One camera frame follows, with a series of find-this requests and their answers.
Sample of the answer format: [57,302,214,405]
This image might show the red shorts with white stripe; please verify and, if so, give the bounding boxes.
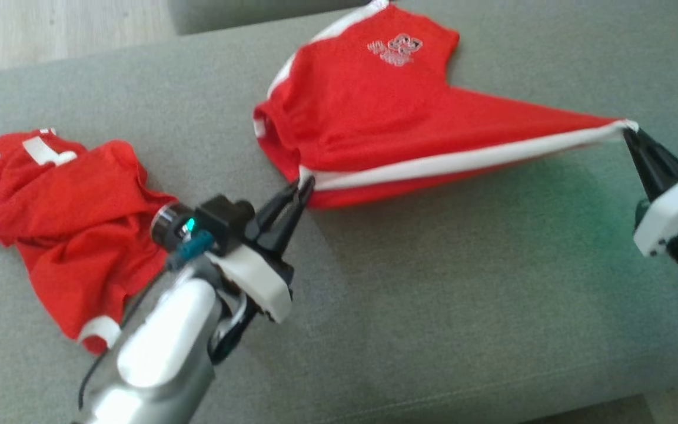
[253,0,640,210]

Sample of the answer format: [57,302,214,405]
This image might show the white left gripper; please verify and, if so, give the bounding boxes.
[205,174,317,324]

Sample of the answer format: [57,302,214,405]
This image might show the grey and yellow sofa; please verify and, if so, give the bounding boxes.
[0,0,678,424]

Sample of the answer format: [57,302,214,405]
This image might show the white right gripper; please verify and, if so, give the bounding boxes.
[622,127,678,258]

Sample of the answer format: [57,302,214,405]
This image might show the red jersey with white trim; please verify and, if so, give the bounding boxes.
[0,127,178,356]

